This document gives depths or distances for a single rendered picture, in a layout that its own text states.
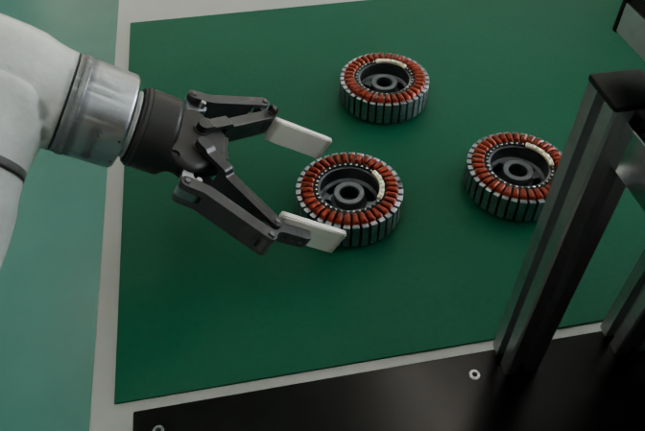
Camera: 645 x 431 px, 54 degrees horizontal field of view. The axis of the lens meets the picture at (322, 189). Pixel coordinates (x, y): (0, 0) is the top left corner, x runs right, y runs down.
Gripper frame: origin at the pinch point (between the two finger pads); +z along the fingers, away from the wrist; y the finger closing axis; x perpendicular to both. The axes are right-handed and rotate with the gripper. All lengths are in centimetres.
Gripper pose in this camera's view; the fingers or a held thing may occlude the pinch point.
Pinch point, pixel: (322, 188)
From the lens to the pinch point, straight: 66.6
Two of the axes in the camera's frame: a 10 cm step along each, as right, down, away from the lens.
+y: 0.9, 7.1, -7.0
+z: 8.6, 2.9, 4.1
